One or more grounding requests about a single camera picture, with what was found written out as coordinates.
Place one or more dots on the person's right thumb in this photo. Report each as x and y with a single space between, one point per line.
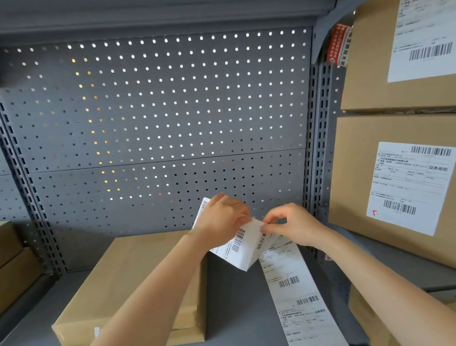
276 227

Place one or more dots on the flat brown cardboard box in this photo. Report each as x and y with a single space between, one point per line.
133 274
186 336

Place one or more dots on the grey metal shelf board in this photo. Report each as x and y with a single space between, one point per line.
138 7
240 309
399 271

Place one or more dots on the grey slotted shelf upright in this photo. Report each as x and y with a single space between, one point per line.
21 177
320 131

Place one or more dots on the person's left hand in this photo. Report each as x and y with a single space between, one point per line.
220 219

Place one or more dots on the red and white sticker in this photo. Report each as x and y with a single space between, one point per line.
338 45

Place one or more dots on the person's right hand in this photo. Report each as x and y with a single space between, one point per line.
302 226

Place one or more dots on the person's left fingers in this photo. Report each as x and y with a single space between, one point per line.
240 216

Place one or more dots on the person's right forearm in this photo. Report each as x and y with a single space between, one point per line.
381 285

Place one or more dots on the large labelled cardboard box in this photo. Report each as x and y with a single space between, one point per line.
370 67
357 191

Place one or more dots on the person's left forearm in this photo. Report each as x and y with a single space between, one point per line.
152 305

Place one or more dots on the white shipping label strip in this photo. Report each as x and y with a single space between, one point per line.
292 268

